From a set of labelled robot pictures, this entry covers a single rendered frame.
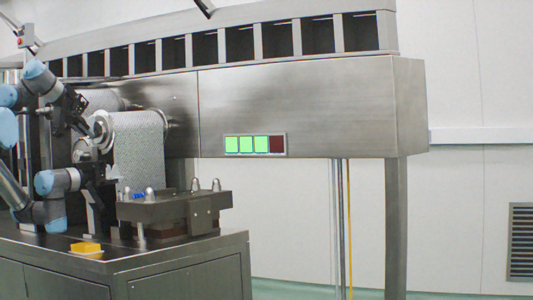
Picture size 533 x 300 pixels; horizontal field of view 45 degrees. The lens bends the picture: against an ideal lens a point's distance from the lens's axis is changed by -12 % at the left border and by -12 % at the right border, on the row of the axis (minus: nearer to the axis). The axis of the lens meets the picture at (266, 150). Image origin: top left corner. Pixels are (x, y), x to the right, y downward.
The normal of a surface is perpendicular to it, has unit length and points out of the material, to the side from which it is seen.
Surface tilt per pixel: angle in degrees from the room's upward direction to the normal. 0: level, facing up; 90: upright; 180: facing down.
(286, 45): 90
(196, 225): 90
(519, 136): 90
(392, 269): 90
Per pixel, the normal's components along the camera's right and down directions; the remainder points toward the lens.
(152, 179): 0.81, -0.01
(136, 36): -0.59, 0.07
